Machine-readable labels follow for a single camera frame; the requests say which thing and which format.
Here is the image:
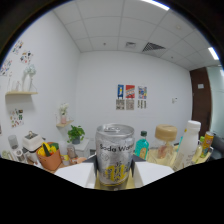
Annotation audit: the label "silver soda water can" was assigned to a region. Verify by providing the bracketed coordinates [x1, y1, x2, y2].
[95, 123, 136, 187]

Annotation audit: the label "white low cabinet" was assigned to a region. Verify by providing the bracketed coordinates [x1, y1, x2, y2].
[71, 138, 91, 159]

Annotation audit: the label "small teal green bottle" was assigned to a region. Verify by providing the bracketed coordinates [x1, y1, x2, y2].
[134, 130, 150, 161]

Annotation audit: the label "clear jar with cork lid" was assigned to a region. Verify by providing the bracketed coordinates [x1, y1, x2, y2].
[151, 124, 179, 164]

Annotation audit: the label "green potted plant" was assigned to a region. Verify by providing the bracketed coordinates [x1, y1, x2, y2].
[67, 124, 86, 145]

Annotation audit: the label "large white milk bottle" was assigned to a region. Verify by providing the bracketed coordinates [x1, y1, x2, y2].
[171, 119, 202, 172]

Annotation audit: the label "clear bottle with green cap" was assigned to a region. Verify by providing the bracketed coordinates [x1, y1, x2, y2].
[194, 135, 206, 161]

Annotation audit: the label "white kitchen appliance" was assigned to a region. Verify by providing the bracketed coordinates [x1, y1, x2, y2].
[21, 130, 44, 153]

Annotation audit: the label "pink vase with flowers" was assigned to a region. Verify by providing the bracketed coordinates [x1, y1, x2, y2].
[59, 102, 70, 125]

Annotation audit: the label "picture frames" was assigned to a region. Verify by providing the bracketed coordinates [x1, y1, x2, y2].
[8, 134, 28, 161]

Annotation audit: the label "brown door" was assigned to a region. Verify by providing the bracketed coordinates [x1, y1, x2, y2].
[189, 66, 213, 138]

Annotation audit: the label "white vase with flowers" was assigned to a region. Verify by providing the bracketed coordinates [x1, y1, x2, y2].
[21, 63, 38, 93]

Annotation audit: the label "ceiling air vent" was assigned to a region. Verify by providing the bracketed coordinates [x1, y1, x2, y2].
[142, 41, 167, 53]

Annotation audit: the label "small wooden wall shelf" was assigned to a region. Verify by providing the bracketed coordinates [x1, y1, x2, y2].
[55, 119, 75, 129]

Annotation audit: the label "grey printed wall sheet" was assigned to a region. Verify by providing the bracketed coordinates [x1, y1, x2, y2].
[115, 99, 126, 111]
[137, 99, 148, 110]
[125, 99, 135, 111]

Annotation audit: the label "multicolour wall poster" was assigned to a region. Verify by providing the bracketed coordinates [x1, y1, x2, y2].
[137, 85, 148, 100]

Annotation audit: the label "red wall poster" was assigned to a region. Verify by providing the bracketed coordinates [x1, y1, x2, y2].
[125, 84, 136, 99]

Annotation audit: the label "colourful wall stickers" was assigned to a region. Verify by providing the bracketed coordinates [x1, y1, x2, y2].
[9, 108, 25, 128]

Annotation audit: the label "blue wall poster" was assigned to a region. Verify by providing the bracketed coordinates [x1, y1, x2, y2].
[117, 84, 125, 100]

